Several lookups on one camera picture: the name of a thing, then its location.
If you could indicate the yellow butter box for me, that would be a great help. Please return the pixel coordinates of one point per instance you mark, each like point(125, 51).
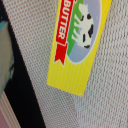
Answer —
point(78, 29)

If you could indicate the beige woven placemat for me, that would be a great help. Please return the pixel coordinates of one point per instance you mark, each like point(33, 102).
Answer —
point(37, 105)

